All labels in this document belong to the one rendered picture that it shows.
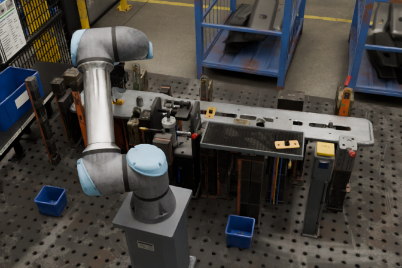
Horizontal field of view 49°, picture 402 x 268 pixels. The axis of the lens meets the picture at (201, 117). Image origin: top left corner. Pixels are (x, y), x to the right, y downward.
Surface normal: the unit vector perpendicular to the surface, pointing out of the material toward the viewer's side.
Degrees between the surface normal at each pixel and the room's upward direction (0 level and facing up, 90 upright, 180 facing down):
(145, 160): 7
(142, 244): 90
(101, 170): 39
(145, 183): 89
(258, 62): 0
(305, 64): 0
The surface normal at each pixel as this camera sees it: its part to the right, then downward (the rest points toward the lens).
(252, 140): -0.03, -0.79
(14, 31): 0.97, 0.11
